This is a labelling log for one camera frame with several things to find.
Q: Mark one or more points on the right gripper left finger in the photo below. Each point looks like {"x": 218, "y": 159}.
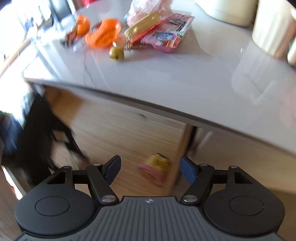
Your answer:
{"x": 100, "y": 177}

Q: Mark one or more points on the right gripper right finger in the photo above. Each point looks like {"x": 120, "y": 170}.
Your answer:
{"x": 199, "y": 178}

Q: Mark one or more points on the wooden drawer white front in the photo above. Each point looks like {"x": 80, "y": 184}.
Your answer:
{"x": 104, "y": 128}

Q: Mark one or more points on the yellow pink toy cup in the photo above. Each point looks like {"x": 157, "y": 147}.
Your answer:
{"x": 155, "y": 168}

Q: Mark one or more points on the brown doll figure keychain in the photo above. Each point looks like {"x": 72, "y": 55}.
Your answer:
{"x": 70, "y": 37}

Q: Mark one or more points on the orange plastic shell half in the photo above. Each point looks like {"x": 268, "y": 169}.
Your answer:
{"x": 104, "y": 36}

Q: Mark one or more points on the yellow keychain case with bell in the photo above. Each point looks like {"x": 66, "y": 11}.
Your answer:
{"x": 133, "y": 35}

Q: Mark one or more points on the pink snack packet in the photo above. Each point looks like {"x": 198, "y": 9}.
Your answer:
{"x": 169, "y": 34}

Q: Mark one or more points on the pink white cloth pouch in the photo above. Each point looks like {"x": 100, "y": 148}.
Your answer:
{"x": 140, "y": 8}

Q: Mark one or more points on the white oblong storage box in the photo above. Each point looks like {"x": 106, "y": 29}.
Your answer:
{"x": 235, "y": 12}

